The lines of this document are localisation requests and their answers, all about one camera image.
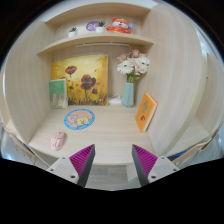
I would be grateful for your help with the green and beige book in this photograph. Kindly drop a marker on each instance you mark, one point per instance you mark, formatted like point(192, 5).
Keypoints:
point(58, 93)

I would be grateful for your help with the small potted plant right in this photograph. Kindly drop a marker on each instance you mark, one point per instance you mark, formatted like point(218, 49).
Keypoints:
point(101, 27)

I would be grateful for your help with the round purple sign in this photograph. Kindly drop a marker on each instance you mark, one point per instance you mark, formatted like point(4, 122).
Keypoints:
point(91, 26)

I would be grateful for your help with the orange book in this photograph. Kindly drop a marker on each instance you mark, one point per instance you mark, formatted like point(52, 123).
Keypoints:
point(146, 112)

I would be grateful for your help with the wooden wall shelf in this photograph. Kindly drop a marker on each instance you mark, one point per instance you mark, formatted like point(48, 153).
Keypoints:
point(97, 38)

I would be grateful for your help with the small potted plant left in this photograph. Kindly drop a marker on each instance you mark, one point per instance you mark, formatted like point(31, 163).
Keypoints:
point(73, 32)

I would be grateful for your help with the red lucky cat figurine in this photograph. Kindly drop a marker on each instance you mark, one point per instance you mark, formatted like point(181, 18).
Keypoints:
point(120, 25)

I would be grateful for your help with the white light bar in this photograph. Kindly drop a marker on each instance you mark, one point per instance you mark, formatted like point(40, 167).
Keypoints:
point(102, 44)

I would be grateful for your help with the poppy flower painting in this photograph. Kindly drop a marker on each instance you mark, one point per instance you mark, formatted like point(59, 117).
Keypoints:
point(87, 78)

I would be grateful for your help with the pink computer mouse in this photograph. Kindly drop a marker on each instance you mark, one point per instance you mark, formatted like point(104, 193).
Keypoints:
point(57, 141)

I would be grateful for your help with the pink white flower bouquet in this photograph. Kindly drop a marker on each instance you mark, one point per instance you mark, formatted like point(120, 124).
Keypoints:
point(133, 64)

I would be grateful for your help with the round cartoon mouse pad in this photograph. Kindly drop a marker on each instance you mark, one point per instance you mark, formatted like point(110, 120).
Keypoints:
point(79, 119)

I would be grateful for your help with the small potted plant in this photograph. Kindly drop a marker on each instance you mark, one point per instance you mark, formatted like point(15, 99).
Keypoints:
point(73, 32)
point(101, 27)

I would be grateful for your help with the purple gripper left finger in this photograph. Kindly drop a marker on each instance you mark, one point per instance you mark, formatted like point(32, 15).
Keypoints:
point(75, 168)

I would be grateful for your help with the teal ceramic vase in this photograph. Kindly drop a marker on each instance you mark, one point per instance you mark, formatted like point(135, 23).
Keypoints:
point(128, 95)

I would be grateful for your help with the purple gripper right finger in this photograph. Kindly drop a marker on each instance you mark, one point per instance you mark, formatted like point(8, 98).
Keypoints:
point(149, 167)

